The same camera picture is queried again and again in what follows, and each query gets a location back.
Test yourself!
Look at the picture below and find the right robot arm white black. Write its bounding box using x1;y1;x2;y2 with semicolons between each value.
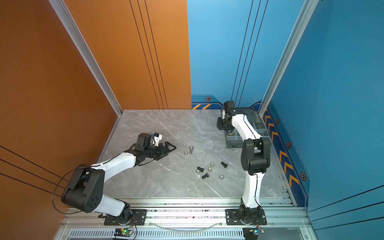
217;101;271;226

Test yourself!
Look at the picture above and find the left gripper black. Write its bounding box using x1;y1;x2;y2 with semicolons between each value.
144;141;177;160

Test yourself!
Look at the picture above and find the aluminium frame post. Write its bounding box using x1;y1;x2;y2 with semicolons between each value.
49;0;123;118
258;0;319;117

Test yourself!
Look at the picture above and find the aluminium front rail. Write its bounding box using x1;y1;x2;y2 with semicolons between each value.
56;194;316;240

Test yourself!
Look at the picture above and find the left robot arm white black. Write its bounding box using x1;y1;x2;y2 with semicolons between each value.
61;142;177;225

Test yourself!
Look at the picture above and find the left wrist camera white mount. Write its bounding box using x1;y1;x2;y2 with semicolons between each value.
137;133;163;148

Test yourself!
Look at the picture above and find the right circuit board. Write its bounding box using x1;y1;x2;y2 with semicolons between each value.
243;228;265;240

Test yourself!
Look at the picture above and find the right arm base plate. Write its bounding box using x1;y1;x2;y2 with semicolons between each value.
225;208;268;226

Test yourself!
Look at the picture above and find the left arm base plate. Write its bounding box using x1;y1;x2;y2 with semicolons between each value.
104;209;147;226

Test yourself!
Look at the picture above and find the left aluminium frame post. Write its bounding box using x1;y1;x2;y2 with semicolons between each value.
49;0;123;118

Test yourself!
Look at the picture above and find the right aluminium frame post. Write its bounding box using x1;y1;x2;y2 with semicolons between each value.
258;0;319;117

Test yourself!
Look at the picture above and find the green circuit board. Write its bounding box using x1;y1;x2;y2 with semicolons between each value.
114;228;134;238

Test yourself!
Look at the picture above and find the grey plastic organizer box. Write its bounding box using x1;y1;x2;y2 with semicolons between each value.
220;108;268;152

